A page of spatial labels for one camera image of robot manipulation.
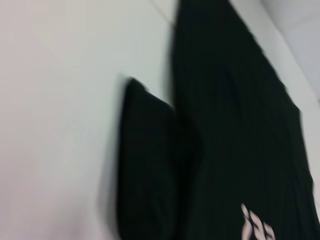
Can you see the black shirt with FREE print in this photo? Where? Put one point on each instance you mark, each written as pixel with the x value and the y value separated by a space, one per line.
pixel 225 125

